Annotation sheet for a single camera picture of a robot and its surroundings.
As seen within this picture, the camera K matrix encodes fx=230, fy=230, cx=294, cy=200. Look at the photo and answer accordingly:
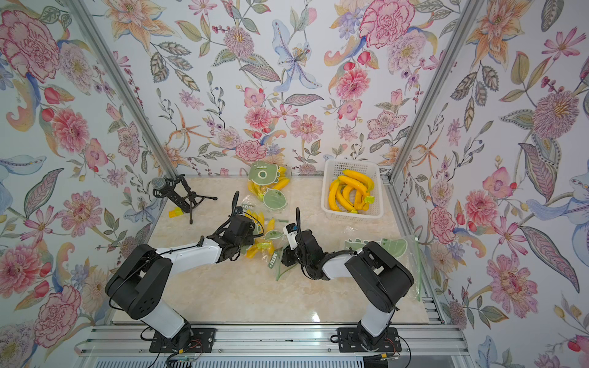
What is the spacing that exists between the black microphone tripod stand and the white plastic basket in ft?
1.80

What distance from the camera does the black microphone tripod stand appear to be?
930mm

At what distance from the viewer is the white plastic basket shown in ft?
3.28

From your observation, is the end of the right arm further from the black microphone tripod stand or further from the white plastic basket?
the black microphone tripod stand
